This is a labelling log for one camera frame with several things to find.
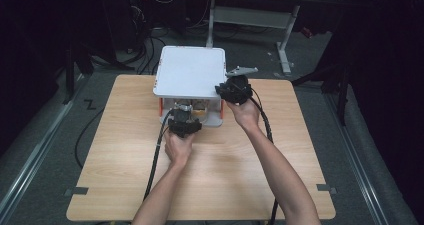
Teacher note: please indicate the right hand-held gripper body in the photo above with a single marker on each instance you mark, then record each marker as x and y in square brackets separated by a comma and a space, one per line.
[237, 88]

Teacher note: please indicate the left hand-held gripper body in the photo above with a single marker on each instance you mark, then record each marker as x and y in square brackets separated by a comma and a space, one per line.
[183, 123]

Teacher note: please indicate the white two-tier shoe rack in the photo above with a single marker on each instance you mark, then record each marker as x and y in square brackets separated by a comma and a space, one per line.
[191, 81]

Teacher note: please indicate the person's right hand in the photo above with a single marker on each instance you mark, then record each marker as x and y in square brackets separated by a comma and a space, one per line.
[246, 113]

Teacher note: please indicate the person's left hand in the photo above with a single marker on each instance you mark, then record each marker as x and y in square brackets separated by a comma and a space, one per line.
[178, 150]

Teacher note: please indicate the black metal stand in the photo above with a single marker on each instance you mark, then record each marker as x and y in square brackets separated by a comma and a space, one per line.
[336, 81]
[70, 71]

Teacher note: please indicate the grey tape piece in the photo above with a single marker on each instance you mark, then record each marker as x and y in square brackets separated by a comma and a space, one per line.
[77, 191]
[326, 187]

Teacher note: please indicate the desk with white metal frame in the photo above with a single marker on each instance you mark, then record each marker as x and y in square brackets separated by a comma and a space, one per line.
[253, 17]

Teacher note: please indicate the metal floor rail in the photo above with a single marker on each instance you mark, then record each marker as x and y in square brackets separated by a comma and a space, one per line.
[356, 158]
[31, 158]

